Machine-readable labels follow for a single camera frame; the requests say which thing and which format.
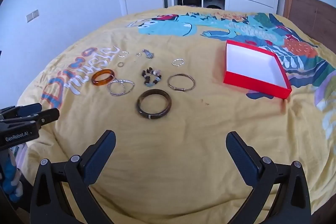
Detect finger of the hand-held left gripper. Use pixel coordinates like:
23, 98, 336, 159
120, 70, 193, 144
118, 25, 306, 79
0, 108, 60, 128
0, 103, 42, 119

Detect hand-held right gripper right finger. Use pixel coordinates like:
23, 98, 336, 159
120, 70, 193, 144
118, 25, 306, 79
226, 131, 312, 224

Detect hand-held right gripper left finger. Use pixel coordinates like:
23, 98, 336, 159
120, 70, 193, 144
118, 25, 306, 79
30, 130, 116, 224

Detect dark brown bangle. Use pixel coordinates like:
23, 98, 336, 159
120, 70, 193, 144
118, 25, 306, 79
136, 89, 172, 119

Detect amber bangle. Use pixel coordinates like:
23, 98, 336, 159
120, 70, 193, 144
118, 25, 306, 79
91, 69, 115, 87

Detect silver twisted bracelet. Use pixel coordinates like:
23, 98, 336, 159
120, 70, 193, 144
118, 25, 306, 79
107, 79, 135, 96

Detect red jewelry box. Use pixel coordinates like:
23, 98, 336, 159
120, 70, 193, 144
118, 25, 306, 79
223, 40, 292, 100

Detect beaded stone bracelet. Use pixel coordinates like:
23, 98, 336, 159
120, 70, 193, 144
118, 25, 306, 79
141, 67, 163, 88

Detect thin metal bangle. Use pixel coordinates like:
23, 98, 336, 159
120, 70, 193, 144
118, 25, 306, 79
167, 73, 196, 92

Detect blue and white cloth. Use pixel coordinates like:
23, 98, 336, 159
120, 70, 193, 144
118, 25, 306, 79
0, 147, 24, 202

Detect yellow printed blanket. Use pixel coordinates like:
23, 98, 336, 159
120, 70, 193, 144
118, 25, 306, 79
16, 5, 336, 224

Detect wooden headboard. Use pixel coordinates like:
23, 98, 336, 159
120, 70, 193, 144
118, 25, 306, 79
283, 0, 336, 43

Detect folded dark clothes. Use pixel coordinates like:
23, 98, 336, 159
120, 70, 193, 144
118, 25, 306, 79
178, 0, 214, 7

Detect wall switch plate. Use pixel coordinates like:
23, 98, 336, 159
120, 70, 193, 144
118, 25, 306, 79
26, 9, 39, 22

